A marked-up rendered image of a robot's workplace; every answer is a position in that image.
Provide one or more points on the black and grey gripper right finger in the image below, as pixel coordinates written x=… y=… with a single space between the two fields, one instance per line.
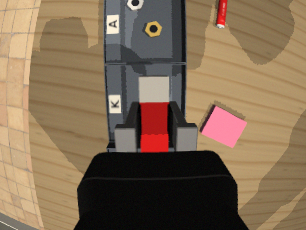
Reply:
x=183 y=135

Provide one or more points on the gold hex nut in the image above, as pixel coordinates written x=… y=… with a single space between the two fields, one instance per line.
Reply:
x=153 y=29

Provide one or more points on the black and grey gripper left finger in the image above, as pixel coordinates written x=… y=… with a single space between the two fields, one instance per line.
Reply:
x=126 y=135

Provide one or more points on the black rack of bins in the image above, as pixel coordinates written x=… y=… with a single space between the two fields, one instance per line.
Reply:
x=125 y=41

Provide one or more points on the red and white eraser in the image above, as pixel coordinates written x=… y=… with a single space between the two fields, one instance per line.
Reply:
x=154 y=100

